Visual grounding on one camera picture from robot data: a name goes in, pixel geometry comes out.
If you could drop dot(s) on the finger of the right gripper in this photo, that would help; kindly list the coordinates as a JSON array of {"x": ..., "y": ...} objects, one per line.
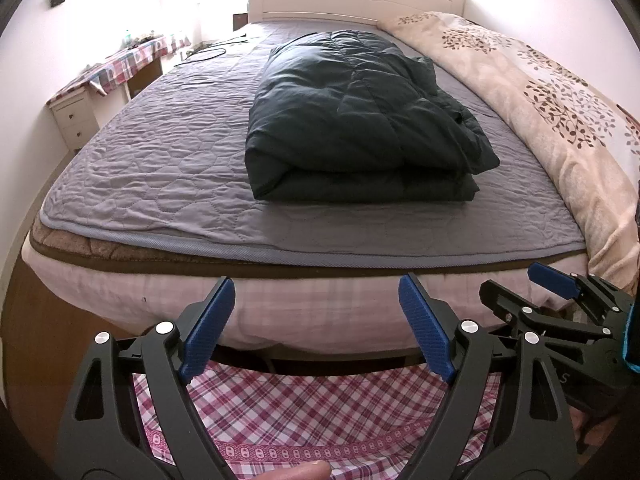
[
  {"x": 595, "y": 296},
  {"x": 521, "y": 315}
]

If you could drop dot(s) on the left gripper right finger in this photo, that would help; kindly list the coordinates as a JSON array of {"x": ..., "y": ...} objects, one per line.
[{"x": 503, "y": 416}]

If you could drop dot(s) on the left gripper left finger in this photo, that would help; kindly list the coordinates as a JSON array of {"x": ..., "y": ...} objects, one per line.
[{"x": 101, "y": 434}]

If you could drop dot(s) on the dark green puffer jacket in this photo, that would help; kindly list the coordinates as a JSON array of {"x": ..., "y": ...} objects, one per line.
[{"x": 345, "y": 117}]

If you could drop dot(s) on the red plaid clothing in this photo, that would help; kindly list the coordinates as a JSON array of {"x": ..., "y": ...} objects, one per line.
[{"x": 365, "y": 426}]

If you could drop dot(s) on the beige floral comforter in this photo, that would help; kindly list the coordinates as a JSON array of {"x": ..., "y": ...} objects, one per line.
[{"x": 587, "y": 143}]

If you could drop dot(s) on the pink bed sheet mattress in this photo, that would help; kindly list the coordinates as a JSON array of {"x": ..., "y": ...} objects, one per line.
[{"x": 317, "y": 315}]

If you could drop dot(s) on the brown fleece blanket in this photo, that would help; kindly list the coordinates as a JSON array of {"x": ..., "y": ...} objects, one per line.
[{"x": 100, "y": 255}]

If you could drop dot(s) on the white drawer desk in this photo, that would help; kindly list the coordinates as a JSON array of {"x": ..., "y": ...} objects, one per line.
[{"x": 83, "y": 112}]

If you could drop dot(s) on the plaid desk cloth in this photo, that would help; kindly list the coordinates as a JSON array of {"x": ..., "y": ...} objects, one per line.
[{"x": 103, "y": 78}]

